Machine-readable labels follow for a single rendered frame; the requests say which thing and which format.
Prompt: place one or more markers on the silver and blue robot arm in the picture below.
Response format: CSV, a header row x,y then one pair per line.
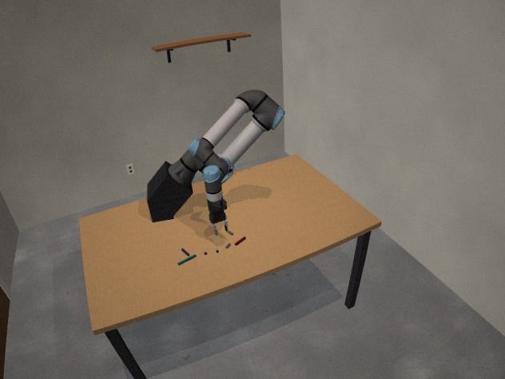
x,y
267,116

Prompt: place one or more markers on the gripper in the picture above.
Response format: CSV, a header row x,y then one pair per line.
x,y
217,205

